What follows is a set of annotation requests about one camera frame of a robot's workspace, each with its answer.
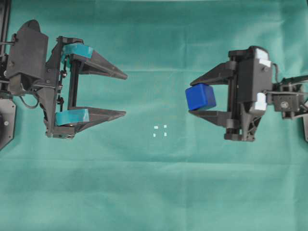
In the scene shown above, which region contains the black aluminium frame post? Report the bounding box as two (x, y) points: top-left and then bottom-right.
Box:
(0, 0), (12, 42)

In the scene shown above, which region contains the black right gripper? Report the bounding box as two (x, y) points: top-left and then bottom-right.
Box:
(189, 49), (262, 142)

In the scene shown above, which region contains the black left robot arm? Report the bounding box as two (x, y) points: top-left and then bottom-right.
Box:
(0, 34), (127, 139)

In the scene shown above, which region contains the left wrist camera housing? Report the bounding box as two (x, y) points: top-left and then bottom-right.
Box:
(5, 19), (50, 97)

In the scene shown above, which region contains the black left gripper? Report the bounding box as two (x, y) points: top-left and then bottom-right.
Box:
(43, 36), (128, 139)

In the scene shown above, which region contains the blue cube block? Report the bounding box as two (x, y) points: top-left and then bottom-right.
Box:
(185, 83), (217, 110)

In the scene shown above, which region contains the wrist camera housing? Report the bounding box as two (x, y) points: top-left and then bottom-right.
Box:
(237, 46), (273, 116)
(5, 19), (50, 97)

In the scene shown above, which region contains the right wrist camera housing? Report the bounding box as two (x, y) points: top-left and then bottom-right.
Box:
(237, 46), (273, 116)

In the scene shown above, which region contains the green table cloth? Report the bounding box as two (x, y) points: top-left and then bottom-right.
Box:
(0, 0), (308, 231)

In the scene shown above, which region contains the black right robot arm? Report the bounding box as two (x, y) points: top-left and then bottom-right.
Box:
(185, 46), (308, 142)

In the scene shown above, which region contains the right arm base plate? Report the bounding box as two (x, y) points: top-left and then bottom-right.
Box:
(299, 115), (308, 142)

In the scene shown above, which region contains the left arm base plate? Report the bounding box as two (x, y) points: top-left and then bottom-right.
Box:
(0, 98), (16, 150)

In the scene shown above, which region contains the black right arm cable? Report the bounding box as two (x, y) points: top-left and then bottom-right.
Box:
(263, 63), (308, 96)

